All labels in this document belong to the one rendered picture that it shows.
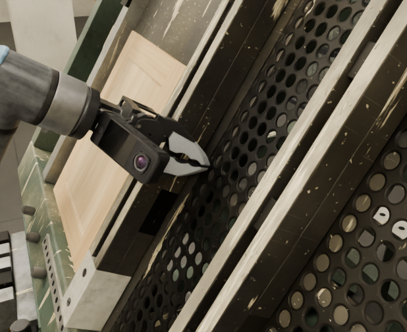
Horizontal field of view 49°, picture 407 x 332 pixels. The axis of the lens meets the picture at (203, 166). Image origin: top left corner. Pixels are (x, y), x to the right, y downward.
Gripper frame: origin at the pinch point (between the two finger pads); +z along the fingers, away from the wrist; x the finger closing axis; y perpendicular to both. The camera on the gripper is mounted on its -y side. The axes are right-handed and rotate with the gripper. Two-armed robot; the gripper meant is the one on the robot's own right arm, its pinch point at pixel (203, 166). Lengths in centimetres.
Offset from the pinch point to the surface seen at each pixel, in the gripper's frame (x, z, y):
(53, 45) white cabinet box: 54, 49, 427
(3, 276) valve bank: 57, -7, 43
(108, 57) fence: -1, -1, 63
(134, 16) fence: -14, 0, 63
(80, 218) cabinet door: 31.5, 0.3, 34.1
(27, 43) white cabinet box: 63, 27, 427
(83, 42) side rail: 1, -3, 87
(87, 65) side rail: 7, 1, 87
